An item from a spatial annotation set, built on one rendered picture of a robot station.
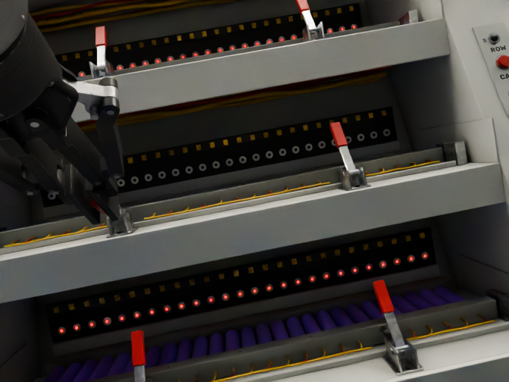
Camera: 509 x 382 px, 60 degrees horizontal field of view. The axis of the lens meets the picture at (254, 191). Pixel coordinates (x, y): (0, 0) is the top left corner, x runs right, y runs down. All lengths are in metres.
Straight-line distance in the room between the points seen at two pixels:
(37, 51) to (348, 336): 0.42
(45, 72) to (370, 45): 0.40
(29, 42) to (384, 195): 0.37
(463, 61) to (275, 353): 0.41
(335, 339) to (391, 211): 0.16
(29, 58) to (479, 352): 0.47
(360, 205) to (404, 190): 0.05
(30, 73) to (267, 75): 0.33
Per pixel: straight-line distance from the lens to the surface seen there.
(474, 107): 0.59
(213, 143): 0.66
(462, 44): 0.61
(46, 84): 0.29
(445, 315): 0.57
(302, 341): 0.53
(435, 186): 0.52
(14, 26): 0.25
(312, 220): 0.48
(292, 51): 0.56
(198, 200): 0.54
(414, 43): 0.60
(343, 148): 0.53
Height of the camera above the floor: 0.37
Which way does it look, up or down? 16 degrees up
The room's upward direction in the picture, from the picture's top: 12 degrees counter-clockwise
